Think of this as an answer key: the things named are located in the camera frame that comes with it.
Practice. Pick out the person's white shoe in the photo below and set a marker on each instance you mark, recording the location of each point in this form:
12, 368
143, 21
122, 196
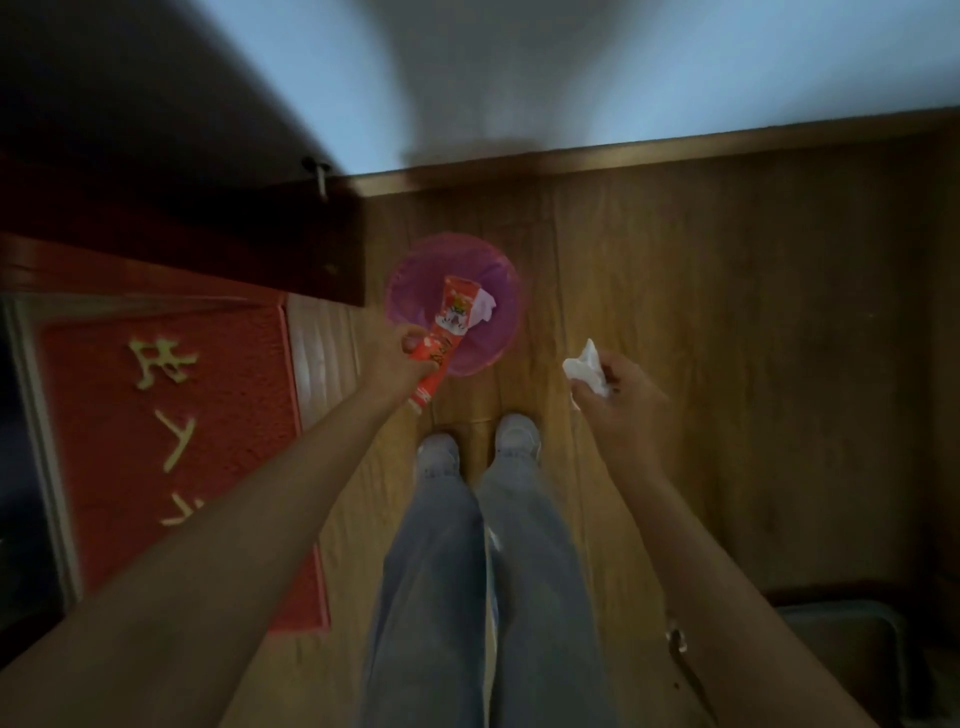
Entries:
438, 454
517, 439

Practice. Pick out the pink plastic waste bin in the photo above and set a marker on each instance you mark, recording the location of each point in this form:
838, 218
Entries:
420, 270

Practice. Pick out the person's right leg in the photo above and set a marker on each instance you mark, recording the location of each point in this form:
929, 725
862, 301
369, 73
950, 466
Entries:
544, 600

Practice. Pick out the person's left leg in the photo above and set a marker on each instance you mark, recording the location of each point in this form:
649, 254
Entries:
427, 600

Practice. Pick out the person's left hand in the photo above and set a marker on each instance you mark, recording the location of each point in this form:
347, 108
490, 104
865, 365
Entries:
386, 364

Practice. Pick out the person's right fingers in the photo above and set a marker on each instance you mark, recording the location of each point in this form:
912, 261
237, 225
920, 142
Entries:
600, 390

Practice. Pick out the red door mat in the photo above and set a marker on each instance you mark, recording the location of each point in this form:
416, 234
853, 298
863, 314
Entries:
112, 450

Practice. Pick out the person's left fingers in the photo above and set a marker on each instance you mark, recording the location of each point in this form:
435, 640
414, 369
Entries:
417, 343

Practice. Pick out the long red snack packet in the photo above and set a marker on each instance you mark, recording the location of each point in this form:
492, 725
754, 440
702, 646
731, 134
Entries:
452, 315

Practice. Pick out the person's leg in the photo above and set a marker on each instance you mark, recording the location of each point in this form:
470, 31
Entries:
544, 600
427, 600

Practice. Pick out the person's left forearm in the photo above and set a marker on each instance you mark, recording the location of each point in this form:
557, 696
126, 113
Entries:
225, 555

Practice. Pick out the grey metal door threshold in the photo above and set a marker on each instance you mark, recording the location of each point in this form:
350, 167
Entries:
41, 450

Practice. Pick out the person's right forearm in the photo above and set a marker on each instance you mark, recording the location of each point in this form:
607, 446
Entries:
712, 600

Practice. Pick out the grey metal container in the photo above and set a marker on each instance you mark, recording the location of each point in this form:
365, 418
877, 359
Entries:
847, 660

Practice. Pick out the small white paper scrap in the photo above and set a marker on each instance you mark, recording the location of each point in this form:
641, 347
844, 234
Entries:
486, 304

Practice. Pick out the dark wooden door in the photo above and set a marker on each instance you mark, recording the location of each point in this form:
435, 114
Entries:
187, 187

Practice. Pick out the person's right white shoe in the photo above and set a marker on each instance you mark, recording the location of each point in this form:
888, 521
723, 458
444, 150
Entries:
517, 439

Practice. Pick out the person's left white shoe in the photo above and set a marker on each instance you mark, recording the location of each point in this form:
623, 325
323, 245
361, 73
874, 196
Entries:
438, 454

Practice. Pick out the wooden baseboard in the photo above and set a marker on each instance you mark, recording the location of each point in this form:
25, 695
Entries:
675, 148

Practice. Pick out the white tissue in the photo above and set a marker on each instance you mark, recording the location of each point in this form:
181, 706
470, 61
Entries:
585, 369

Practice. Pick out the person's right hand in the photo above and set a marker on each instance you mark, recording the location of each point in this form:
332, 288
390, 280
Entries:
626, 412

